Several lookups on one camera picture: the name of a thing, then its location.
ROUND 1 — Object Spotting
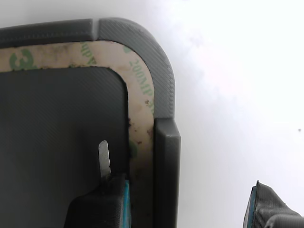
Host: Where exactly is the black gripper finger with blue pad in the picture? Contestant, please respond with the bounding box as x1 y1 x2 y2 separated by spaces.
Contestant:
242 180 302 228

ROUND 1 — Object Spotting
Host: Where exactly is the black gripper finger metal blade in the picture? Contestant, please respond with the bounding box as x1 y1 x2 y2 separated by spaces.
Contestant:
63 140 132 228

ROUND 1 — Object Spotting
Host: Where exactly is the beige adhesive rectangular frame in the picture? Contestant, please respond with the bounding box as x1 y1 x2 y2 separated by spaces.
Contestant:
0 40 156 228

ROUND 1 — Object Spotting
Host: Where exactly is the grey rectangular frame holder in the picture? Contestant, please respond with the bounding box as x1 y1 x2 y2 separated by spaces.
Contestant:
0 17 181 228

